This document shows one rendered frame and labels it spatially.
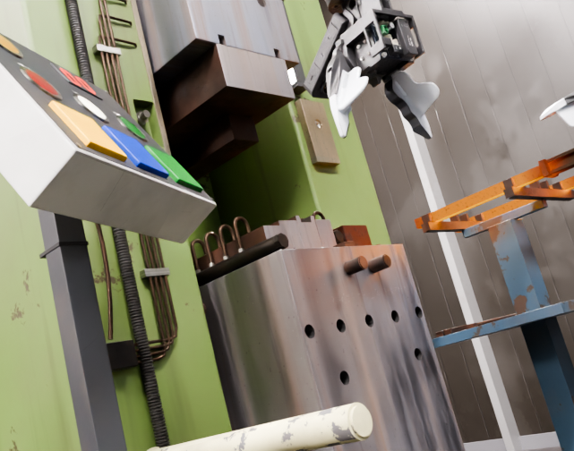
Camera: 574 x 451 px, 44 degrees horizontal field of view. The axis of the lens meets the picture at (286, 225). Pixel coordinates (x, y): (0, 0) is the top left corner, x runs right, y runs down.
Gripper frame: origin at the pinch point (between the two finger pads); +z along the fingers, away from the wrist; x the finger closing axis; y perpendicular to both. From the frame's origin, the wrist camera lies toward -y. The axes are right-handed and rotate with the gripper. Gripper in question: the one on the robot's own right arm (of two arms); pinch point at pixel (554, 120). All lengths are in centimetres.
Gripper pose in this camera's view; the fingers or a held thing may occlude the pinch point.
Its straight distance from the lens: 153.2
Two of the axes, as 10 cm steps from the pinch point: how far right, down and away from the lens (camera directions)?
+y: 3.3, 8.9, -3.2
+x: 7.1, -0.1, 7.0
